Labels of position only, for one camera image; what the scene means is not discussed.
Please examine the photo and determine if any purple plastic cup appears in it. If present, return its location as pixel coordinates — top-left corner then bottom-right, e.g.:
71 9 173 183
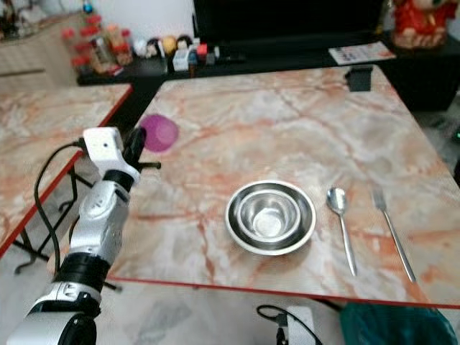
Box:
140 114 180 153

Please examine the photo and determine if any white and black small box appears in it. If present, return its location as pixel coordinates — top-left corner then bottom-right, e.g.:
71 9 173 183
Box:
172 51 195 73

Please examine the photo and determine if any orange lid jar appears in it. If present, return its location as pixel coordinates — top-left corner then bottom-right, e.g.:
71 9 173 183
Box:
111 25 134 67

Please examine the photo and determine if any yellow figurine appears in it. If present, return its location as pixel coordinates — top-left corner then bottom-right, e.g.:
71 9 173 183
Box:
162 36 179 56

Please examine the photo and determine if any small red box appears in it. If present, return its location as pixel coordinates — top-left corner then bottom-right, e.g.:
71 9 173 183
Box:
196 43 211 65

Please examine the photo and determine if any wooden drawer cabinet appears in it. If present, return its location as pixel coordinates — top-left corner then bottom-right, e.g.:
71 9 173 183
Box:
0 27 78 88

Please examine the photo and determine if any steel deep plate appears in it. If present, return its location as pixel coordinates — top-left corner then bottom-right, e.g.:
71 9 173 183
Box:
224 180 318 256

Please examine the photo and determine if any steel bowl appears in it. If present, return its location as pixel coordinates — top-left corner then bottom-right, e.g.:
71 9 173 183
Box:
235 188 303 240

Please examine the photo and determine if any black television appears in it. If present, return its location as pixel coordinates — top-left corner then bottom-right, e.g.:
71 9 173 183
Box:
192 0 386 42

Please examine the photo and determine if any steel spoon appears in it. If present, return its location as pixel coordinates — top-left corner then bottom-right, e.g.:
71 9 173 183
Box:
326 187 359 277

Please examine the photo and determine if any black clamp block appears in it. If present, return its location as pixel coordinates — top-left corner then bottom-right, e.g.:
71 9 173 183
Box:
346 64 375 93

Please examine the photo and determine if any printed magazine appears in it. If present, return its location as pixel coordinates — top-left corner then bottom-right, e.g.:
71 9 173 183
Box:
328 41 398 66

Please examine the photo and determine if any steel fork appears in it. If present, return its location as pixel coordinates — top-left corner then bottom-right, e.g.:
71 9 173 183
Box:
372 188 417 283

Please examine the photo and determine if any black tv console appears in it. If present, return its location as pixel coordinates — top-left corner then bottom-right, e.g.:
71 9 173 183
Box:
78 34 460 130

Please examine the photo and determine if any red doll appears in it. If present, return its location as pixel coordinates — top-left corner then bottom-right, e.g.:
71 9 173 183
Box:
391 0 460 50

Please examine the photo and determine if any dark teal bag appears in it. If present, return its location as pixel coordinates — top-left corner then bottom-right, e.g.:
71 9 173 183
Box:
339 301 460 345

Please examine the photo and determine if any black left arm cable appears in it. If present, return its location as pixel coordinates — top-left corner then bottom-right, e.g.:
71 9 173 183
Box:
33 138 88 268

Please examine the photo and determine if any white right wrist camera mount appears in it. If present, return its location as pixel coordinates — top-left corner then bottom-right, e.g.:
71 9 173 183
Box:
286 306 316 345

